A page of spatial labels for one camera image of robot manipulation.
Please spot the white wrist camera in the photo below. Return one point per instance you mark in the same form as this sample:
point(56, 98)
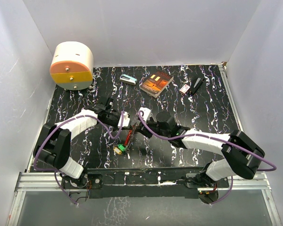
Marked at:
point(124, 120)
point(145, 113)

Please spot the black rectangular case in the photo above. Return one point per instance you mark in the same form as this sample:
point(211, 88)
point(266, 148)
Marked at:
point(195, 85)

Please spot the green tagged key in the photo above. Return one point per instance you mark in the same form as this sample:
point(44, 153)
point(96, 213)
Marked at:
point(122, 148)

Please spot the metal wire keyring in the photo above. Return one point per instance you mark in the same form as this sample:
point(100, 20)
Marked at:
point(127, 149)

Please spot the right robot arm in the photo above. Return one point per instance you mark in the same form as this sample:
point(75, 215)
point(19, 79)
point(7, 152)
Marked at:
point(241, 155)

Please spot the round pastel drawer cabinet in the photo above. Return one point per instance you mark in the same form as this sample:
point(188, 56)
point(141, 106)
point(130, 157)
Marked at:
point(72, 66)

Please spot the yellow tagged key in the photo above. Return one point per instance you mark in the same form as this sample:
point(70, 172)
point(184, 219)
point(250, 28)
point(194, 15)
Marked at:
point(117, 150)

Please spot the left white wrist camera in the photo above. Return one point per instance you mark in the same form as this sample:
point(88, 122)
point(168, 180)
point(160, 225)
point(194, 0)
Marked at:
point(124, 120)

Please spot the aluminium frame rail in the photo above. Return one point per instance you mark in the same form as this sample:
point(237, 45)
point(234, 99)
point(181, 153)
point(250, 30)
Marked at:
point(156, 198)

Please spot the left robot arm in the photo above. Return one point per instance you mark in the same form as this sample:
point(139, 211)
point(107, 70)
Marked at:
point(52, 150)

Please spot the teal and white stapler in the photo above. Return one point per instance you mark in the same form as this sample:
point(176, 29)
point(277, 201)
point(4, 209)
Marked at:
point(128, 79)

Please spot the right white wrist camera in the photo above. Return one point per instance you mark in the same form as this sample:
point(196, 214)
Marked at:
point(145, 113)

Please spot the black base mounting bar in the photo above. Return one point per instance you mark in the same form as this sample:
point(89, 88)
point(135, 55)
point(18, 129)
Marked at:
point(143, 182)

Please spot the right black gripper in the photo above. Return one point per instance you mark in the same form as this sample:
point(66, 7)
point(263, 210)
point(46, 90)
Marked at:
point(143, 128)

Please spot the orange paperback book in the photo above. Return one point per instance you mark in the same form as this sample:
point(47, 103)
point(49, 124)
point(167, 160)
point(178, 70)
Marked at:
point(156, 83)

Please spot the small red white card box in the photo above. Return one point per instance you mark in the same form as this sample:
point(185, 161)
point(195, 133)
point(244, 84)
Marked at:
point(184, 89)

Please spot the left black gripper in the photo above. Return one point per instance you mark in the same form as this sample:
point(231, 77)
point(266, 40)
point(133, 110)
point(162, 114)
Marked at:
point(129, 128)

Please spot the red keyring opener tool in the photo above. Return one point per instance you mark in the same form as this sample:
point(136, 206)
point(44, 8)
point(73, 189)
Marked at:
point(128, 138)

